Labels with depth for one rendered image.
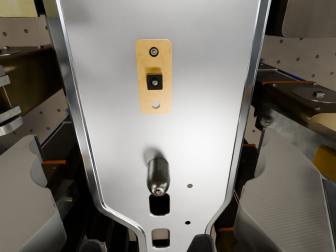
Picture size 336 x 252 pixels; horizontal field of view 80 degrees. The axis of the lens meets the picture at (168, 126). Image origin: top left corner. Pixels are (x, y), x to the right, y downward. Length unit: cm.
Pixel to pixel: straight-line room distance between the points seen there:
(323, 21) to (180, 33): 16
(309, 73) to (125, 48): 54
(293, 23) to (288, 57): 34
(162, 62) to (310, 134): 17
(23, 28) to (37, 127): 26
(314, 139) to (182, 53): 16
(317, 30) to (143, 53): 20
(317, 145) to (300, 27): 14
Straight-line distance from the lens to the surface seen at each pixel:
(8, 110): 23
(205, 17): 23
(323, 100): 30
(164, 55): 23
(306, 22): 30
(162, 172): 26
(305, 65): 66
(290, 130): 26
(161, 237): 43
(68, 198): 35
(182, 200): 34
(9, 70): 24
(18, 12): 22
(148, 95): 24
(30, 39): 61
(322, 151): 23
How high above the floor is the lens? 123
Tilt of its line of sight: 62 degrees down
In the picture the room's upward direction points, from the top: 174 degrees clockwise
